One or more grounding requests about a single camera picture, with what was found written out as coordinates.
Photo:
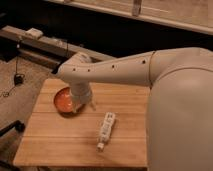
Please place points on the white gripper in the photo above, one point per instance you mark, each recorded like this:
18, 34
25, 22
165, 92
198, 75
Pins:
81, 93

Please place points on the white plastic bottle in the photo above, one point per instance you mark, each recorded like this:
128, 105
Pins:
105, 130

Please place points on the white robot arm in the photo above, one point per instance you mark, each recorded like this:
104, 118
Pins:
179, 119

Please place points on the orange ceramic bowl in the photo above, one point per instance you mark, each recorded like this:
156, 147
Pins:
63, 102

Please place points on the wooden board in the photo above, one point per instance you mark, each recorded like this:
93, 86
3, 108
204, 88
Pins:
51, 139

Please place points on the black chair leg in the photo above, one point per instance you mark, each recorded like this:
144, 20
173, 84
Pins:
17, 125

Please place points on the long wooden beam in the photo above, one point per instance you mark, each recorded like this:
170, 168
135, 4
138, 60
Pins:
48, 44

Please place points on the small white block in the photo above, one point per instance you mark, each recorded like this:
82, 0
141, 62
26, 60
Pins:
35, 33

